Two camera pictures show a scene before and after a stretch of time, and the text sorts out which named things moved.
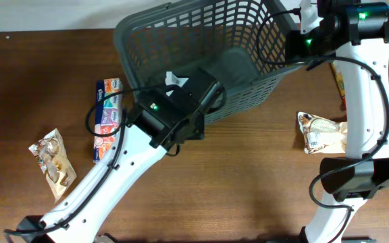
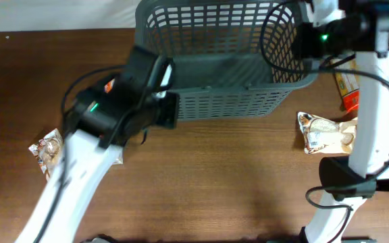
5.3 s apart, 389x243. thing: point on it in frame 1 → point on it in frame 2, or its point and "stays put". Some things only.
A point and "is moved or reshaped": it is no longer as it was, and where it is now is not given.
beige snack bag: [321, 136] stays put
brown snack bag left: [55, 162] stays put
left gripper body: [204, 113] → [164, 108]
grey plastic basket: [242, 44] is moved or reshaped
